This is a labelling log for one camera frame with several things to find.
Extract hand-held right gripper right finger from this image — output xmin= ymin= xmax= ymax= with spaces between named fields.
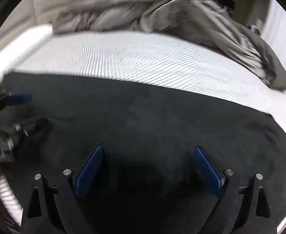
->
xmin=193 ymin=146 xmax=278 ymax=234

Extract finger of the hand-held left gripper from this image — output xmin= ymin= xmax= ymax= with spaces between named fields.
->
xmin=9 ymin=117 xmax=49 ymax=142
xmin=0 ymin=93 xmax=33 ymax=119

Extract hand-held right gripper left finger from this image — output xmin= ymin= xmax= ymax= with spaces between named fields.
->
xmin=21 ymin=145 xmax=104 ymax=234

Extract black pants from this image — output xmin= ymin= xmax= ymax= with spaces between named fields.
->
xmin=0 ymin=73 xmax=286 ymax=234

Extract person's left forearm striped sleeve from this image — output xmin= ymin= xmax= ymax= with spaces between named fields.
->
xmin=0 ymin=172 xmax=25 ymax=228

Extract white pillow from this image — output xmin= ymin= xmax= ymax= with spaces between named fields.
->
xmin=0 ymin=24 xmax=54 ymax=97

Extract beige upholstered headboard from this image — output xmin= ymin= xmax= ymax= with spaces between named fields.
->
xmin=0 ymin=0 xmax=104 ymax=54

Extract white textured mattress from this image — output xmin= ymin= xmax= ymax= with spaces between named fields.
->
xmin=11 ymin=30 xmax=286 ymax=232

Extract white curtain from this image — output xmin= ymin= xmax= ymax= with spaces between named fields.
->
xmin=261 ymin=0 xmax=286 ymax=78

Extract grey duvet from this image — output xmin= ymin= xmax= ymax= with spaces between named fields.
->
xmin=52 ymin=0 xmax=286 ymax=90

